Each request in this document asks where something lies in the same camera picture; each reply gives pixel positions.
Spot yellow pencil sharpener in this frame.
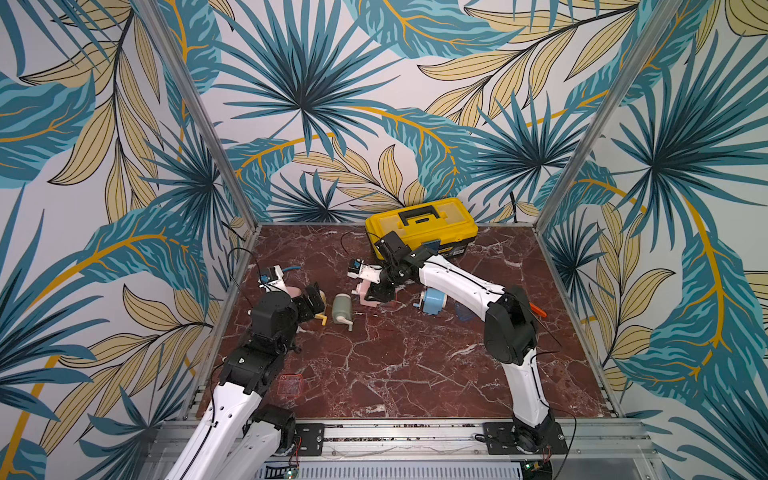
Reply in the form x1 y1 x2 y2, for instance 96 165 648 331
315 290 328 326

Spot pink pencil sharpener front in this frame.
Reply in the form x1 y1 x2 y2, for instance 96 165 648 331
285 286 304 298

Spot pink pencil sharpener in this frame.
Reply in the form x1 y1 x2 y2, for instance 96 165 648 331
353 280 380 308
285 286 304 298

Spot green pencil sharpener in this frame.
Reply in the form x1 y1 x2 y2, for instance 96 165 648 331
331 293 354 331

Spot pink pencil sharpener back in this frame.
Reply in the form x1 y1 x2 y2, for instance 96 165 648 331
353 280 380 308

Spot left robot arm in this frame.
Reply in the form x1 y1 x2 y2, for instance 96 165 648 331
166 283 326 479

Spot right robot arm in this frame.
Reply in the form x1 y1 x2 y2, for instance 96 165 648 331
348 232 567 454

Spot blue pencil sharpener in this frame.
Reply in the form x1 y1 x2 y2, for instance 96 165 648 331
413 287 447 316

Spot blue transparent tray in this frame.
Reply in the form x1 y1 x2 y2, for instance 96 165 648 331
454 302 475 322

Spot pink transparent tray left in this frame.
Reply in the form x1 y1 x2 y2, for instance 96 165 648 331
277 374 304 398

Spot yellow black toolbox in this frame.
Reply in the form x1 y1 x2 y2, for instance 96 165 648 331
365 198 478 260

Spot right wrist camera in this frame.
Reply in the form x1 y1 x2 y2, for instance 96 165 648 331
347 258 383 284

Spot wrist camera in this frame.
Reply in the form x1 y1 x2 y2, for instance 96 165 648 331
259 265 287 292
347 258 383 284

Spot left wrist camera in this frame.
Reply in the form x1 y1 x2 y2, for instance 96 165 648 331
259 265 287 292

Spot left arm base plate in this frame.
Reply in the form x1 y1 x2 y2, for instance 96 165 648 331
282 423 326 458

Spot orange handled pliers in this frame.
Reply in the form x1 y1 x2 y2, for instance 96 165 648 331
530 303 547 318

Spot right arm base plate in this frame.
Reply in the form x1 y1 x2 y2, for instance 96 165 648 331
481 422 569 456

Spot aluminium front rail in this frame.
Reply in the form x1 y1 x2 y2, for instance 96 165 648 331
139 418 668 479

